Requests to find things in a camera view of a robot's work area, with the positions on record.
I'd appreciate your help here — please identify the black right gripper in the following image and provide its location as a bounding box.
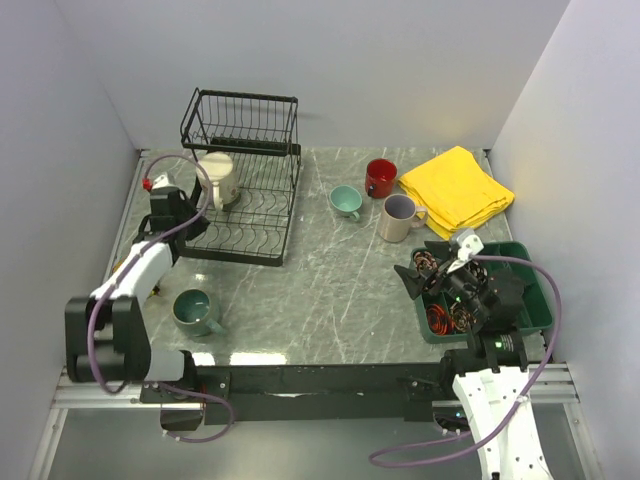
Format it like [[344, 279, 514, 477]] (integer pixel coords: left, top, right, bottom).
[[393, 239, 488, 319]]

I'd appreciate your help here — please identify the pink mug lilac inside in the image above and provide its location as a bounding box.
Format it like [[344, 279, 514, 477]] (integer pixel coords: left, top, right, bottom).
[[377, 194, 428, 243]]

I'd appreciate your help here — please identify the white floral mug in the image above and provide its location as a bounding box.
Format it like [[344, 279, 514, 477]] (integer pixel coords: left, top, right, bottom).
[[199, 152, 240, 211]]

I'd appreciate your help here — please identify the red mug black handle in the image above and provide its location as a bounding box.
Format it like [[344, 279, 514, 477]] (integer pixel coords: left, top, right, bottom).
[[365, 158, 397, 199]]

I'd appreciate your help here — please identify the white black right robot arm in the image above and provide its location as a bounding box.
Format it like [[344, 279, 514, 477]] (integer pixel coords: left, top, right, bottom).
[[394, 234, 552, 479]]

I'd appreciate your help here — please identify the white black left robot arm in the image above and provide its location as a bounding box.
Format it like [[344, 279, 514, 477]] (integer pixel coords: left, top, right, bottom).
[[65, 186, 209, 402]]

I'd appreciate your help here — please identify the pink black rolled tie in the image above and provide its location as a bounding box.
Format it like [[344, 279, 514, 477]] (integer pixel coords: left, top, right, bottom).
[[413, 251, 438, 274]]

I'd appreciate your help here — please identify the black white rolled tie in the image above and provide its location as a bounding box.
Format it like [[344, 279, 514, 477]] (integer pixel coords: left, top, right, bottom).
[[466, 261, 488, 285]]

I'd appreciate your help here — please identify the green divided organizer tray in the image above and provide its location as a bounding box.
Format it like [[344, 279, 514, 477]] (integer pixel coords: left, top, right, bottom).
[[408, 241, 554, 344]]

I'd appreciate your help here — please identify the red black rolled tie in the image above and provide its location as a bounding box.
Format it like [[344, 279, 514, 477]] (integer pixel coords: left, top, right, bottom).
[[425, 304, 453, 336]]

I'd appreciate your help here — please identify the brown black rolled tie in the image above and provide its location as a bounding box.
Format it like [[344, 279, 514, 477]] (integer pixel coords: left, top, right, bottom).
[[449, 302, 475, 333]]

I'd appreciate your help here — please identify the folded yellow cloth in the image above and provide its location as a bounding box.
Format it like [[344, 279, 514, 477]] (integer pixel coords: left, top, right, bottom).
[[398, 146, 515, 240]]

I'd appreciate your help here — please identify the dark green ceramic mug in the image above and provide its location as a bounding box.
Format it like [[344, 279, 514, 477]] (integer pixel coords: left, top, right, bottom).
[[172, 289, 226, 338]]

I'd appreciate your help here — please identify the small teal cup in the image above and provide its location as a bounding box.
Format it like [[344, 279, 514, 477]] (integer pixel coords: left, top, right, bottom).
[[329, 185, 363, 221]]

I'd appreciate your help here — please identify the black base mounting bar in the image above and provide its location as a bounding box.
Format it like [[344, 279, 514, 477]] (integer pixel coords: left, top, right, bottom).
[[139, 362, 481, 426]]

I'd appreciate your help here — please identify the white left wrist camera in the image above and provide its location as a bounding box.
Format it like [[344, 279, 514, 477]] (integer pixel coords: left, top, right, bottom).
[[142, 172, 175, 192]]

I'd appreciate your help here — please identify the black wire dish rack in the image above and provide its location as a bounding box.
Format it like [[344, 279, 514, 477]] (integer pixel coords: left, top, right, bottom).
[[180, 88, 301, 267]]

